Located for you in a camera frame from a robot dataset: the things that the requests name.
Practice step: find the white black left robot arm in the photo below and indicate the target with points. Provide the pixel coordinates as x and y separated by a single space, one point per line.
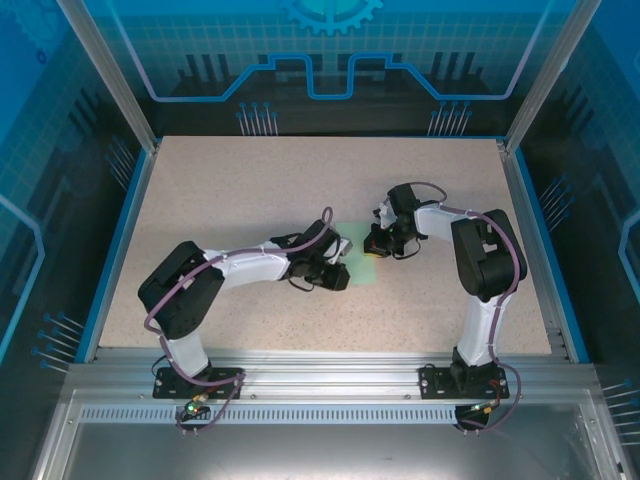
250 270

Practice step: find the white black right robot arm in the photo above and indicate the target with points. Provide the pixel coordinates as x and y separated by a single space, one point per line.
435 220

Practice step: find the silver metal panel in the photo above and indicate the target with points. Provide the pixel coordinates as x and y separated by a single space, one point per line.
325 452

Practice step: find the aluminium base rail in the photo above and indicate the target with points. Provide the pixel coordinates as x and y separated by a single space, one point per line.
325 370

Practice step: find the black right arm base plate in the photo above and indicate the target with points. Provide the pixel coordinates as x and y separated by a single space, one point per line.
432 382

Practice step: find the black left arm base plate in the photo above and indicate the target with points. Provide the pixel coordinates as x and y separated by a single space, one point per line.
170 387

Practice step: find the aluminium frame post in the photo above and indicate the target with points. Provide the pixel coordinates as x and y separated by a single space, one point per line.
117 85
542 85

